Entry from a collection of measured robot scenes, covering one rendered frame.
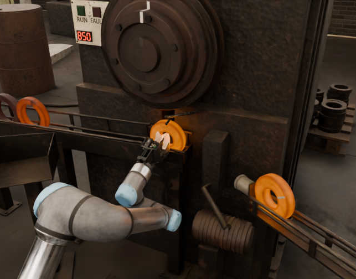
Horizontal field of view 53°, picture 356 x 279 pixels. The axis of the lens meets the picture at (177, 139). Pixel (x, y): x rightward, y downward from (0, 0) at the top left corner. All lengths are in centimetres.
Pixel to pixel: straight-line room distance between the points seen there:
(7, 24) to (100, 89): 250
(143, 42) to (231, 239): 76
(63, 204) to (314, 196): 185
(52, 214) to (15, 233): 130
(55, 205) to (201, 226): 60
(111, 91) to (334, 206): 157
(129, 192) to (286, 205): 52
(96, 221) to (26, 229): 137
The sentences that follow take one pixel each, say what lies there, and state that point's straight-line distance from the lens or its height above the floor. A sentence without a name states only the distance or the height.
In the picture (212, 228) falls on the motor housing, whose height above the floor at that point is 51.
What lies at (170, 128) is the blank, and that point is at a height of 80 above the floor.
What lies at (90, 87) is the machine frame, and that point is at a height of 87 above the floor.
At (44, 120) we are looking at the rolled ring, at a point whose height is 70.
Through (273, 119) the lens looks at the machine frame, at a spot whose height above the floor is 87.
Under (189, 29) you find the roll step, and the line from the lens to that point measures 122.
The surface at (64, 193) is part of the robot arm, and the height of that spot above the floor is 86.
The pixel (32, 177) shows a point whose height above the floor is 60.
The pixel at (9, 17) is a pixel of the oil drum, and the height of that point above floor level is 83.
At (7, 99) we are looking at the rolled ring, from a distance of 199.
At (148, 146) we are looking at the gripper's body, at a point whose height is 77.
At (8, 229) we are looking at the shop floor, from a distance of 234.
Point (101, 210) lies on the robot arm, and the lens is 96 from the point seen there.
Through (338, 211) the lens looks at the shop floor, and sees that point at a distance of 246.
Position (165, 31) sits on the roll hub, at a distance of 119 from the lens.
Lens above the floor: 144
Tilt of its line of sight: 28 degrees down
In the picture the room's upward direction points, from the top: straight up
